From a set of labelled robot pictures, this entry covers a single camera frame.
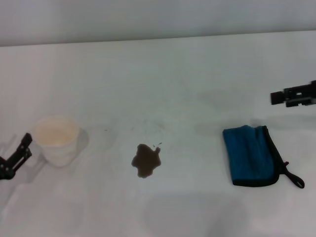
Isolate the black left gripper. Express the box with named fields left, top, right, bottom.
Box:
left=0, top=132, right=33, bottom=181

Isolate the white paper cup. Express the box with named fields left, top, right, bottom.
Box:
left=32, top=115, right=81, bottom=168

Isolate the blue rag with black trim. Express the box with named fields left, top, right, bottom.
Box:
left=222, top=124, right=306, bottom=190

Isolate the dark brown liquid stain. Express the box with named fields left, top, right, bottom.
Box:
left=130, top=141, right=163, bottom=179

